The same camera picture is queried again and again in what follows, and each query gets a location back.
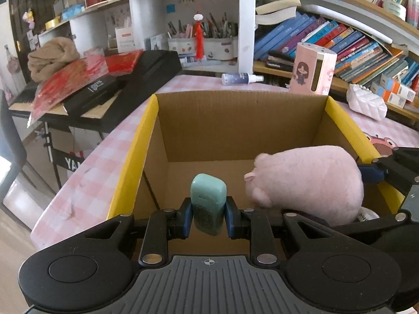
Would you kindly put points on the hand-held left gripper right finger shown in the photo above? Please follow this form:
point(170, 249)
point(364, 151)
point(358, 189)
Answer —
point(231, 222)

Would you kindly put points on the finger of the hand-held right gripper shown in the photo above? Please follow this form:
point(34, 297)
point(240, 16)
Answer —
point(371, 173)
point(376, 227)

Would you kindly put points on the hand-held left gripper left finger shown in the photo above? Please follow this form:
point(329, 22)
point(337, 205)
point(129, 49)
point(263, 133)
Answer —
point(185, 222)

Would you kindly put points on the green plastic bottle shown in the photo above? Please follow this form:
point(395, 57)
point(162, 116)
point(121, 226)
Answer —
point(208, 196)

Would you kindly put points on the pink plush toy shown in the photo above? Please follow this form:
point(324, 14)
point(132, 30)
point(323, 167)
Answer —
point(311, 180)

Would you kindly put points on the yellow cardboard box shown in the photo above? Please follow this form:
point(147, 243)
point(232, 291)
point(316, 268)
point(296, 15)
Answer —
point(229, 127)

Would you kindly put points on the white quilted purse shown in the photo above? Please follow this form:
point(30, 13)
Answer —
point(366, 103)

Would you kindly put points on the orange white carton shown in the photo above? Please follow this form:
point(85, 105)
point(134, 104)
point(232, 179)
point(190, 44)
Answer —
point(397, 86)
point(386, 96)

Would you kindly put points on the pink checked tablecloth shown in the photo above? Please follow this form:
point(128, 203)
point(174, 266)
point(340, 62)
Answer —
point(108, 157)

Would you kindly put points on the pink cartoon cylinder box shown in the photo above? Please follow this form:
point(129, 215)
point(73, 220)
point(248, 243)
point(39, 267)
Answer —
point(311, 68)

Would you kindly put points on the long row of books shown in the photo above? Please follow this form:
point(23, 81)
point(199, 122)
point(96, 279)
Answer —
point(343, 42)

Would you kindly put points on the black keyboard stand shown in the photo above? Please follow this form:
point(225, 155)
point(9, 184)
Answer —
point(62, 157)

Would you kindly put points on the small spray bottle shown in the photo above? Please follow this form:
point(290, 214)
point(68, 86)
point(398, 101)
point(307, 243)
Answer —
point(240, 79)

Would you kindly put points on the black electronic keyboard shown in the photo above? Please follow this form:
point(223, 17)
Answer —
point(154, 68)

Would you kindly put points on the black flat case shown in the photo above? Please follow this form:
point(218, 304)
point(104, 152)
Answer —
point(95, 90)

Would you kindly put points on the white round container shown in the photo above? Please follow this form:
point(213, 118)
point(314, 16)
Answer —
point(396, 8)

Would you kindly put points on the small red paper packet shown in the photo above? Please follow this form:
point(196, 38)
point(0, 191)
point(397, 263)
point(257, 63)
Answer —
point(122, 62)

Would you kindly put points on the white pen holder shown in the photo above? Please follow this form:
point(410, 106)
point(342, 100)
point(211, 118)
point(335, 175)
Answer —
point(212, 49)

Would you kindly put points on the red plastic bag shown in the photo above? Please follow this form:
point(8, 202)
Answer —
point(65, 85)

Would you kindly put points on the red tassel ornament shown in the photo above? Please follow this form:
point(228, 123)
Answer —
point(199, 39)

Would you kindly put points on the stack of thick flat books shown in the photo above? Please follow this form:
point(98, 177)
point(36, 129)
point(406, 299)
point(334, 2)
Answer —
point(278, 9)

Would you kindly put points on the grey chair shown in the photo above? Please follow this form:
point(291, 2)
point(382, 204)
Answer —
point(9, 144)

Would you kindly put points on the white red label box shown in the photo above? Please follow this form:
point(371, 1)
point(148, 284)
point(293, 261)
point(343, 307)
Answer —
point(125, 39)

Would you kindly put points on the beige folded cloth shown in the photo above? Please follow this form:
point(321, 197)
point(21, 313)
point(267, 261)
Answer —
point(52, 57)

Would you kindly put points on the pink hanging ornament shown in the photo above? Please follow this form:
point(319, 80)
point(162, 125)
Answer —
point(28, 19)

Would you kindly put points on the dark wooden door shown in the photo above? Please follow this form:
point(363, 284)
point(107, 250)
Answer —
point(36, 0)

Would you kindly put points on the white shelf post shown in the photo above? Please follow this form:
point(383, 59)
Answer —
point(248, 23)

